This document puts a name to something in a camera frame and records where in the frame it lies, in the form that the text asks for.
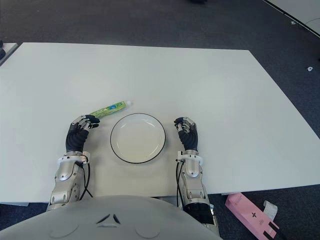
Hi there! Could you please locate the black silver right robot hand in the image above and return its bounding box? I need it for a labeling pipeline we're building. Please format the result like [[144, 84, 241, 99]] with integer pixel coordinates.
[[173, 116, 200, 152]]

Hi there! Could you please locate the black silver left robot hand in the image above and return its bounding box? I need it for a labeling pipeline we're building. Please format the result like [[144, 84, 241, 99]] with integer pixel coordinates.
[[65, 114, 101, 153]]

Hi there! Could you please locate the green toothpaste tube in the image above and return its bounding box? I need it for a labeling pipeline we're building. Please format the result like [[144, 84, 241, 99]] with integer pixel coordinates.
[[89, 99, 134, 118]]

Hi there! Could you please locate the white plate with black rim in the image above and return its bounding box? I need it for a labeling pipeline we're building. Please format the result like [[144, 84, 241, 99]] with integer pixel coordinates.
[[110, 113, 167, 165]]

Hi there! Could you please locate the grey robot torso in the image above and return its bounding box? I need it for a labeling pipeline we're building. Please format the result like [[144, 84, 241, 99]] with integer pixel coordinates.
[[0, 194, 221, 240]]

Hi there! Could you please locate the pink cardboard box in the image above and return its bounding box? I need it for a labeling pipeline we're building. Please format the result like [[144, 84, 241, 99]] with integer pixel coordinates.
[[224, 192, 281, 240]]

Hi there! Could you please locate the white paper tag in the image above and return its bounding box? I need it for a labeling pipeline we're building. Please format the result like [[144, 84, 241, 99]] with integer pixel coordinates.
[[262, 200, 278, 221]]

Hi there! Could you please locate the white side table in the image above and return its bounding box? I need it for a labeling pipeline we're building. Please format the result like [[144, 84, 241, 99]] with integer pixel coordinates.
[[0, 42, 19, 67]]

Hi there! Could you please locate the white background table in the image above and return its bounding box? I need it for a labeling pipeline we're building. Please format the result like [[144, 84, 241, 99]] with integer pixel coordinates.
[[262, 0, 320, 39]]

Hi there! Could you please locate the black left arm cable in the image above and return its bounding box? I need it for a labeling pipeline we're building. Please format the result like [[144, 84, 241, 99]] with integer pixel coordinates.
[[76, 154, 94, 201]]

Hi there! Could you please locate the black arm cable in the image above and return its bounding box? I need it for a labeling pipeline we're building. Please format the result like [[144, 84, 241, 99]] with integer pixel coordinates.
[[76, 154, 94, 201], [175, 159, 185, 208]]

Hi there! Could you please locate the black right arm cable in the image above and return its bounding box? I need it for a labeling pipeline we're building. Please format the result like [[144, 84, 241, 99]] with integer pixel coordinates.
[[175, 159, 185, 208]]

